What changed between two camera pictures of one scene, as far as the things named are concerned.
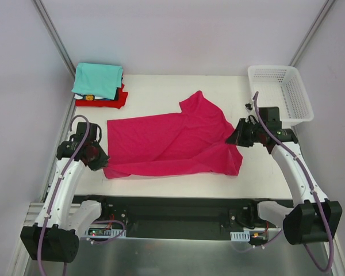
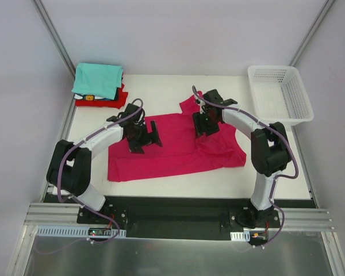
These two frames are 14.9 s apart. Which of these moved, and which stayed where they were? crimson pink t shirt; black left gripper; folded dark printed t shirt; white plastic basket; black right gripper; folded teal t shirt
Moved: black right gripper; black left gripper
Stayed: folded dark printed t shirt; folded teal t shirt; white plastic basket; crimson pink t shirt
